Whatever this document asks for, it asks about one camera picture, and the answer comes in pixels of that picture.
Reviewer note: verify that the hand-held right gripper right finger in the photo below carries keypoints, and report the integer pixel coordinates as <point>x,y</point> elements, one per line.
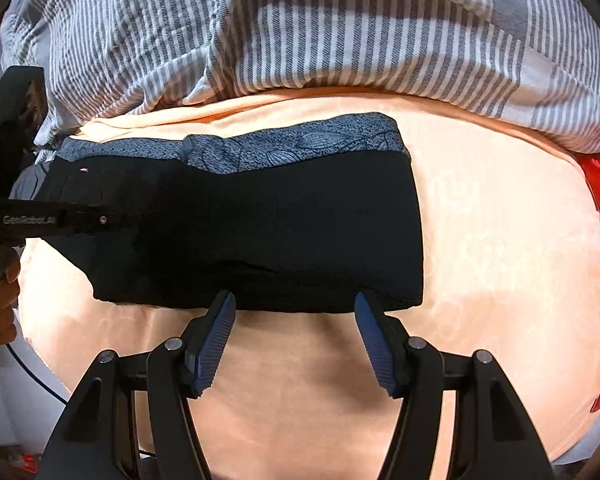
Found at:
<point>375,345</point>

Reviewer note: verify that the peach fleece blanket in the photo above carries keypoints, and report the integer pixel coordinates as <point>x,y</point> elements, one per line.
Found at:
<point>480,260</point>

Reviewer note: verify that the black pants floral side stripes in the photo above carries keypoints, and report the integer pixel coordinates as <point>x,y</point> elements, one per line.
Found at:
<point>280,235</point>

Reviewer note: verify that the person's left hand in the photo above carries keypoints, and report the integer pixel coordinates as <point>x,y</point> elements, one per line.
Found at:
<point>0,310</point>

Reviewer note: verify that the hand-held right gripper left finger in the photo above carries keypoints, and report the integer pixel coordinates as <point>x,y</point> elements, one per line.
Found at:
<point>215,345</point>

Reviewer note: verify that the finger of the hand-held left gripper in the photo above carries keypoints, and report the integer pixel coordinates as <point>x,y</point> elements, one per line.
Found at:
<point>105,220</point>
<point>10,100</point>

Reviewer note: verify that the grey white striped duvet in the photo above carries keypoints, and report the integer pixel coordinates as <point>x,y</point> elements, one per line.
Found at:
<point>330,35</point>

